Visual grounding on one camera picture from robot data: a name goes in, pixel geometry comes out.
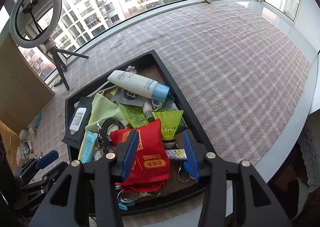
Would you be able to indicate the light wooden board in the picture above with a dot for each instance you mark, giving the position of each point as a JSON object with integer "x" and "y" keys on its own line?
{"x": 23, "y": 93}

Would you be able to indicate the yellow plastic shuttlecock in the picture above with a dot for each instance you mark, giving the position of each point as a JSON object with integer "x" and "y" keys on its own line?
{"x": 170, "y": 121}

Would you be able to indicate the pink tube grey cap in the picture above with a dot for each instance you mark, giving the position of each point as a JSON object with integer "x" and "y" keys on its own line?
{"x": 147, "y": 109}

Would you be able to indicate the blue clothespin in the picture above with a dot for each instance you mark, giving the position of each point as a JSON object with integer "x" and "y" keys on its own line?
{"x": 38, "y": 120}

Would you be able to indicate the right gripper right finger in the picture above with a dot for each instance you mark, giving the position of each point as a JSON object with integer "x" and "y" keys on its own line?
{"x": 208, "y": 166}

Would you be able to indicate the black wet wipes pack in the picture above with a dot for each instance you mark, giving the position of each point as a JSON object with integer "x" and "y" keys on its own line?
{"x": 76, "y": 119}

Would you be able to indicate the red fabric pouch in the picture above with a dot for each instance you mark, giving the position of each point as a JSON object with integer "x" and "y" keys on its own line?
{"x": 151, "y": 167}

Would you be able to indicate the light green cloth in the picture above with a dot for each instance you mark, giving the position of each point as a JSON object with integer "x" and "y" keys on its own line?
{"x": 103, "y": 109}

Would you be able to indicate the plaid tablecloth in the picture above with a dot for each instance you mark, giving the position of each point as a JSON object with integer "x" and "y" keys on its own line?
{"x": 249, "y": 82}

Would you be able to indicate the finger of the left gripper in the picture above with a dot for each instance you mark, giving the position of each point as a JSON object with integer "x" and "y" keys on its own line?
{"x": 32, "y": 167}

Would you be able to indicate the light blue packet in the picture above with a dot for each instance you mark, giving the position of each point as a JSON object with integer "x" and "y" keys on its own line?
{"x": 87, "y": 147}

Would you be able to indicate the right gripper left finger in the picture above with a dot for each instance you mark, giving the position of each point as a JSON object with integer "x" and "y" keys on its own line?
{"x": 111, "y": 169}

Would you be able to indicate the white plug adapter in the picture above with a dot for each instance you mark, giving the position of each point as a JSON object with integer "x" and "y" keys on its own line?
{"x": 23, "y": 135}

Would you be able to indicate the white sunscreen bottle blue cap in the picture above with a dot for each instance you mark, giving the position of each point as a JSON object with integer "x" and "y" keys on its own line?
{"x": 140, "y": 85}

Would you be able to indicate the blue round lid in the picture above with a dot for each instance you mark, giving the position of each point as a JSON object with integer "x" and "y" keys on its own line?
{"x": 187, "y": 167}

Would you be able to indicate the ring light on tripod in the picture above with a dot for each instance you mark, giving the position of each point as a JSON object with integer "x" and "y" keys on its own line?
{"x": 23, "y": 8}

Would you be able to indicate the patterned pen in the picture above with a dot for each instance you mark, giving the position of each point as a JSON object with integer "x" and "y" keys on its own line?
{"x": 176, "y": 154}

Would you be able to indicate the grey sachet packet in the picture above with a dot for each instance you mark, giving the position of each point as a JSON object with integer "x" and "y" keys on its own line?
{"x": 126, "y": 97}

